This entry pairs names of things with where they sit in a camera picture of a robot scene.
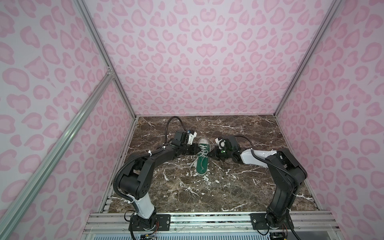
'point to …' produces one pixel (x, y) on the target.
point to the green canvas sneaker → (206, 142)
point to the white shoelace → (203, 152)
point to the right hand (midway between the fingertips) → (208, 153)
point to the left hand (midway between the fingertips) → (202, 147)
